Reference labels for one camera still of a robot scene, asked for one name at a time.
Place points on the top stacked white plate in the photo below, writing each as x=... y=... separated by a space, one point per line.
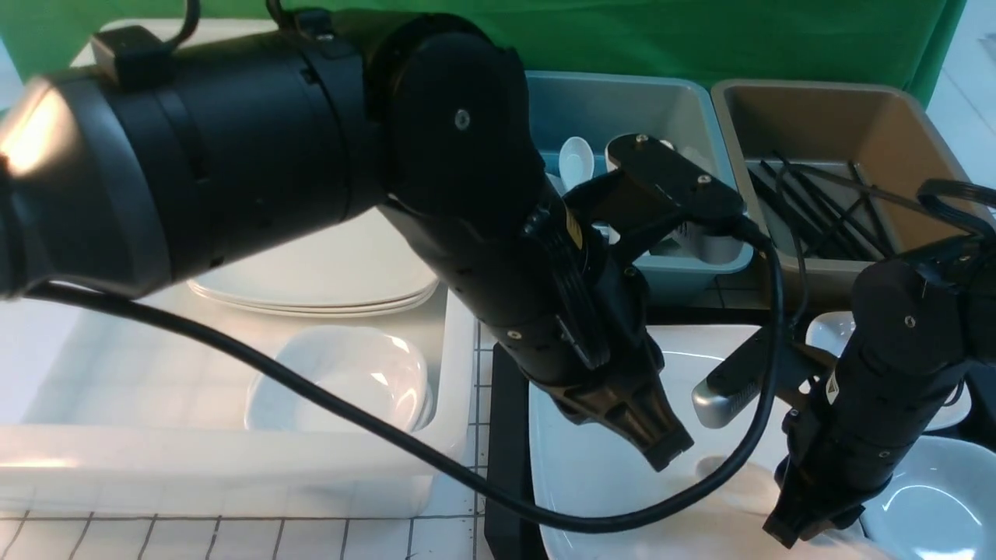
x=361 y=261

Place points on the teal plastic bin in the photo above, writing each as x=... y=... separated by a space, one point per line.
x=682 y=270

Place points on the white spoon upright left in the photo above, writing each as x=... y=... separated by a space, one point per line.
x=576 y=163

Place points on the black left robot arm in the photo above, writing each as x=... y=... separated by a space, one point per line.
x=158 y=164

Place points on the black chopstick long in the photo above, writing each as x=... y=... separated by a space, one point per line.
x=840 y=183

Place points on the white ceramic soup spoon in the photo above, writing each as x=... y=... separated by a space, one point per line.
x=743 y=506

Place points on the white small bowl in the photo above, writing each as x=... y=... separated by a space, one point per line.
x=940 y=503
x=832 y=330

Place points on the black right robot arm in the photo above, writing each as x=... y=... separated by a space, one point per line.
x=923 y=320

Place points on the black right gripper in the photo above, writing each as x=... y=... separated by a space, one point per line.
x=824 y=480

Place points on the brown plastic bin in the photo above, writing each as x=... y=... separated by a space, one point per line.
x=885 y=131

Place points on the black serving tray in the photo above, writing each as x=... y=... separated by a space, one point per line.
x=509 y=537

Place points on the stacked white plate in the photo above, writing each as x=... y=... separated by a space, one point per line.
x=361 y=261
x=311 y=309
x=327 y=315

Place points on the middle stacked white plate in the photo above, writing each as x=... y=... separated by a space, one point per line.
x=311 y=309

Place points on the black chopstick gold tip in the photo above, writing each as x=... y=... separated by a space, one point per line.
x=837 y=234

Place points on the green cloth backdrop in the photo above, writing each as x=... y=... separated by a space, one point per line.
x=892 y=43

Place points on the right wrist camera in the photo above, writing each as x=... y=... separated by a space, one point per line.
x=737 y=380

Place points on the black chopstick in bin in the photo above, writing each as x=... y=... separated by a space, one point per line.
x=813 y=224
x=860 y=215
x=789 y=217
x=873 y=215

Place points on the bottom stacked white plate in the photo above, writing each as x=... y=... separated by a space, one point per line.
x=327 y=315

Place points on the white bowl in tub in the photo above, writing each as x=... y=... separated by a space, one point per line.
x=384 y=375

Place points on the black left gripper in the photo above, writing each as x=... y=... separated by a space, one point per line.
x=593 y=355

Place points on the large white square plate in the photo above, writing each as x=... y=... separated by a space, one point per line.
x=585 y=470

